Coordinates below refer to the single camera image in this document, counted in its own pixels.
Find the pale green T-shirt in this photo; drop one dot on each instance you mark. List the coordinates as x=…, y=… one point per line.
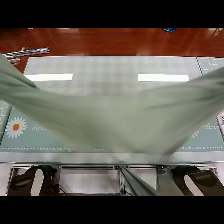
x=113, y=116

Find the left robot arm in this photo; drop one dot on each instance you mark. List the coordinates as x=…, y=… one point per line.
x=23, y=181

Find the silver frame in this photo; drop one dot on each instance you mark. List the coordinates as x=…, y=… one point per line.
x=100, y=158

